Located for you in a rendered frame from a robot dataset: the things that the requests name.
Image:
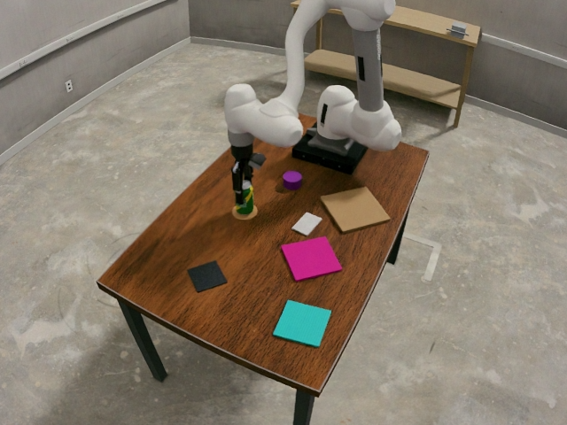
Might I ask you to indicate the magenta flat square tile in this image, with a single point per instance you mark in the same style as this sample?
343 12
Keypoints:
311 258

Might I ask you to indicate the purple cylinder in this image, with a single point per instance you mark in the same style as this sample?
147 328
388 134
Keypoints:
292 180

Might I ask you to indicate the teal flat square tile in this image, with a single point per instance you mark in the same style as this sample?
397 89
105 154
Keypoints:
301 323

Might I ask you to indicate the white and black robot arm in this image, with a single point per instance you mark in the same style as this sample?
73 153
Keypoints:
371 124

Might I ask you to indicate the grey square slate coaster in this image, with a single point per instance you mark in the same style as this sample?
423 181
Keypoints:
207 276

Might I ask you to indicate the green and yellow drink can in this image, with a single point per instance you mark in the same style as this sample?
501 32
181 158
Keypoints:
247 207

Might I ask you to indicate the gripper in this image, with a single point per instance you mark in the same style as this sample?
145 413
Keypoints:
240 154

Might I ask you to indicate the tan flat square board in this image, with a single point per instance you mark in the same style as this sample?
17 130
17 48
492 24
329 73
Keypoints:
354 209

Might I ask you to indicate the white flat rectangular tile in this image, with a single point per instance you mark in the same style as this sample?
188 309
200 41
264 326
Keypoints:
306 224

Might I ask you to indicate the beige round disc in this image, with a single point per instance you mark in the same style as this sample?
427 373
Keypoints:
245 217

